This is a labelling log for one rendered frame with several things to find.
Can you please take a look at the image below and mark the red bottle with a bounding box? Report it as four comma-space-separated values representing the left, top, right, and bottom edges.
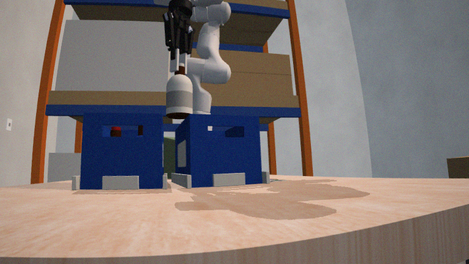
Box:
111, 126, 122, 137

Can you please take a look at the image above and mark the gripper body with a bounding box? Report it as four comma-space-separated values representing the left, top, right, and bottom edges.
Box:
169, 0, 192, 31

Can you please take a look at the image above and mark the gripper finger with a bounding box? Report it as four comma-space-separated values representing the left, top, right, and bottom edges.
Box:
162, 12, 184, 73
179, 19, 195, 75

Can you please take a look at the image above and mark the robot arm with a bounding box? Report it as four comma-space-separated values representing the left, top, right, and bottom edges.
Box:
185, 0, 231, 114

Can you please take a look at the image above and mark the blue bottle crate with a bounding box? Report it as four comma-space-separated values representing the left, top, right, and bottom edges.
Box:
80, 112, 164, 189
175, 114, 263, 188

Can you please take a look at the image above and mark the white bottle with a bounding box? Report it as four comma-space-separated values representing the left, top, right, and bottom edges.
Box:
166, 63, 193, 119

